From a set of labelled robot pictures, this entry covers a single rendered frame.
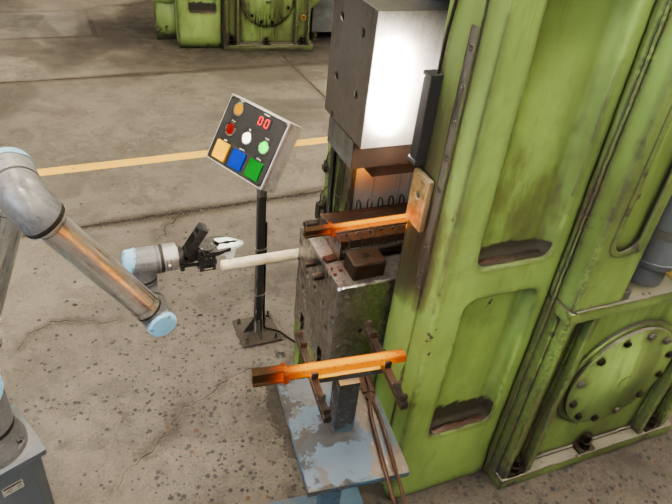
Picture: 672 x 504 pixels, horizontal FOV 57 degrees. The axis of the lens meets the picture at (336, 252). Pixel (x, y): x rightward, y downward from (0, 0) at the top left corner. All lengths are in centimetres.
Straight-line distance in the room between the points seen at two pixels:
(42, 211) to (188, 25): 528
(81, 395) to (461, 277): 181
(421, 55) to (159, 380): 188
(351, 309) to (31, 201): 104
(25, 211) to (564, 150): 142
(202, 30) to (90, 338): 426
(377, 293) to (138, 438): 123
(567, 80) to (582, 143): 20
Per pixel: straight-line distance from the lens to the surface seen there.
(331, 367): 170
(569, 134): 187
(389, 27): 176
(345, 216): 224
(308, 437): 189
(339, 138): 201
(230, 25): 680
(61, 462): 279
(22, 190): 165
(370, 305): 213
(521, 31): 155
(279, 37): 694
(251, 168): 245
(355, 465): 185
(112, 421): 287
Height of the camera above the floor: 220
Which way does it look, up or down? 36 degrees down
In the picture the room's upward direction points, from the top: 7 degrees clockwise
